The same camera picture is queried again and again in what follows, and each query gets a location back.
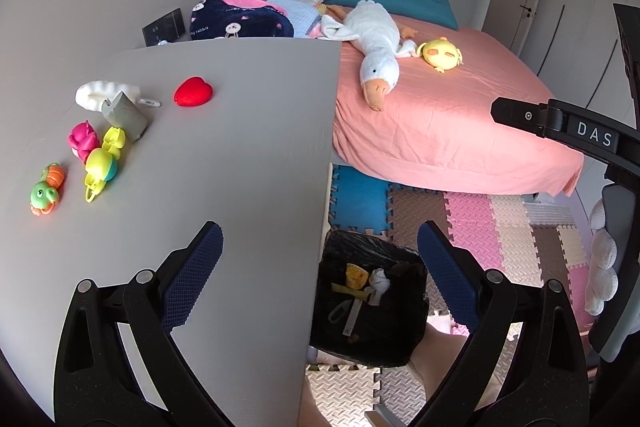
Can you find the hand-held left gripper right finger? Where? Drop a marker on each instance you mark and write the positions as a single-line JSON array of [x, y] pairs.
[[447, 272]]

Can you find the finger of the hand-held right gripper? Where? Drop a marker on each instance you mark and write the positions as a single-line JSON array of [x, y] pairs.
[[525, 114]]

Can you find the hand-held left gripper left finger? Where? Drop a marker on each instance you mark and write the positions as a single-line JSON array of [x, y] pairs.
[[195, 272]]

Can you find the trash bin with black bag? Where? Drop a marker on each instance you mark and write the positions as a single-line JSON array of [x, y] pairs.
[[350, 247]]

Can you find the bed with pink sheet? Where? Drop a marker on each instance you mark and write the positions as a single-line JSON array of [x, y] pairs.
[[460, 127]]

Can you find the foam floor mat tiles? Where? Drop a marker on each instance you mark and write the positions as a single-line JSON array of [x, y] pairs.
[[510, 227]]

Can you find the black flat board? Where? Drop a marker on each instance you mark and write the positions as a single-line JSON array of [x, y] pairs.
[[630, 52]]

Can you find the yellow chick plush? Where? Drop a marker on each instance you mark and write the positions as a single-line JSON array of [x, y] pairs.
[[440, 53]]

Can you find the white fluffy cushion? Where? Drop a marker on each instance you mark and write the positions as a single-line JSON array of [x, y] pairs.
[[602, 257]]

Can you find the grey plastic loop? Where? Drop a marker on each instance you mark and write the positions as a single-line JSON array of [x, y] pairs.
[[336, 311]]

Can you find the teal and yellow toy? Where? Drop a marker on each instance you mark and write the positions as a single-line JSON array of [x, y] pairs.
[[100, 169]]

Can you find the white goose plush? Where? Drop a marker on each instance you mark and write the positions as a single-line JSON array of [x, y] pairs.
[[375, 42]]

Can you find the green orange turtle toy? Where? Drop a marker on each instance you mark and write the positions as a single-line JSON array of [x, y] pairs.
[[44, 194]]

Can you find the pink toy figure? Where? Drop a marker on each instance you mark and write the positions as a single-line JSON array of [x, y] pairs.
[[82, 139]]

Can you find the small white thermometer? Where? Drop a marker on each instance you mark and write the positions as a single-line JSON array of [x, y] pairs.
[[149, 102]]

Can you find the red heart toy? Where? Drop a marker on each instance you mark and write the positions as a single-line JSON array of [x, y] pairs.
[[192, 92]]

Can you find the light blue knit blanket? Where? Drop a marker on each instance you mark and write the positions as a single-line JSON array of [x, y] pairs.
[[295, 14]]

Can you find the navy printed blanket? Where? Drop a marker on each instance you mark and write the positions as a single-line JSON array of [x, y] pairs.
[[235, 19]]

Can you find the pink cloth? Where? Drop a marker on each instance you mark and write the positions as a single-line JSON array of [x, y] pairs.
[[240, 1]]

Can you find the black wall panel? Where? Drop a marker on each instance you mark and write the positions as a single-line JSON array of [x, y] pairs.
[[164, 27]]

